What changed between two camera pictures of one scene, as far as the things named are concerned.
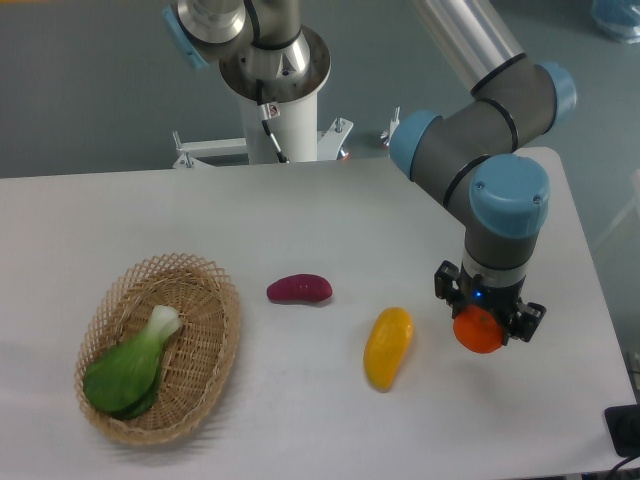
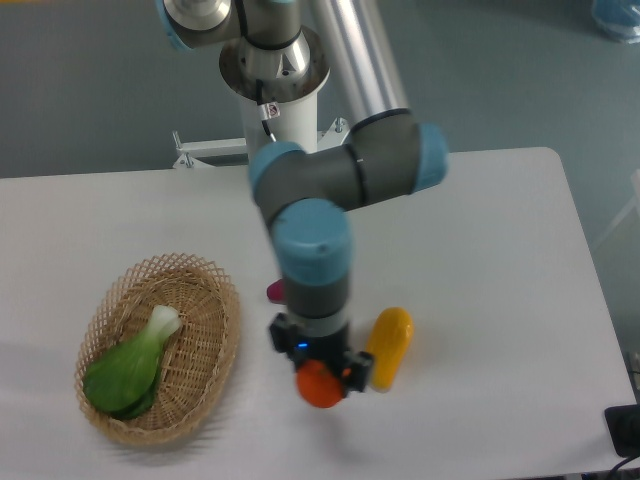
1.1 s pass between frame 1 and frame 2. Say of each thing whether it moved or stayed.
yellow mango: stayed
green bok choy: stayed
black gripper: moved
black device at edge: stayed
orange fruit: moved
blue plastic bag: stayed
